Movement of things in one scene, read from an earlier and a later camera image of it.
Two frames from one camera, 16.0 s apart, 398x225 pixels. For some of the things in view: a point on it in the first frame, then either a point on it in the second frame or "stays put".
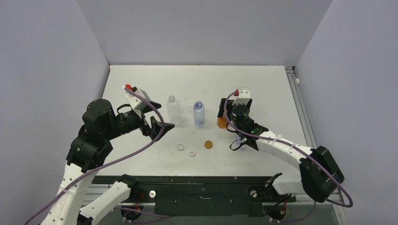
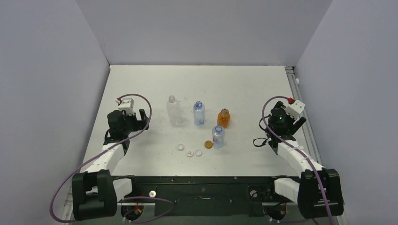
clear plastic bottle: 173,107 stays put
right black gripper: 224,109 -> 294,124
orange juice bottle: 222,122 stays put
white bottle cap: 180,147 stays put
